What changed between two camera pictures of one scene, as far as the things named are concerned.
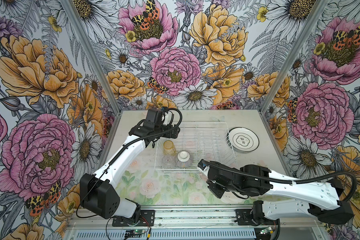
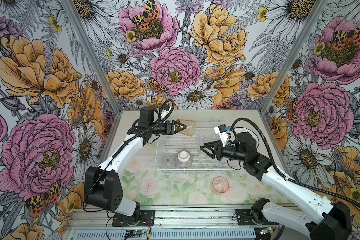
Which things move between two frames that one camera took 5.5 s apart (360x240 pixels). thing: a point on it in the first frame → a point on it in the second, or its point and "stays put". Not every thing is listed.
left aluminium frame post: [91, 54] stays put
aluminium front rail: [89, 219] stays put
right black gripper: [212, 185] → [218, 149]
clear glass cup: [168, 162] stays put
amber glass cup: [169, 149] → [190, 127]
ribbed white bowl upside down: [184, 160] stays put
